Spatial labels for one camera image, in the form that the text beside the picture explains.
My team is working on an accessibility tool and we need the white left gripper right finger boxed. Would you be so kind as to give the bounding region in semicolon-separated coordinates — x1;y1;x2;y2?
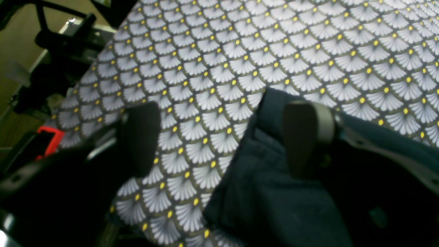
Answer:
282;101;438;247

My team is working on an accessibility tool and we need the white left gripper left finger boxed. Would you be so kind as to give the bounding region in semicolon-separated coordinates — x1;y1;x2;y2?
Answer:
1;102;161;247

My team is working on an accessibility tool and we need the dark grey T-shirt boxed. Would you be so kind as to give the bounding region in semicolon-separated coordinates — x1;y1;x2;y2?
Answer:
202;87;439;247

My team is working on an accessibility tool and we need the red clamp right edge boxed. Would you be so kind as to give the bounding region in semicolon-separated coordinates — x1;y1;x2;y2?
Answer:
35;126;65;161

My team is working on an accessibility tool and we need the fan-patterned tablecloth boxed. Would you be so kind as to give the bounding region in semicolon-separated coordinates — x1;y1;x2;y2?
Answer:
47;0;438;247

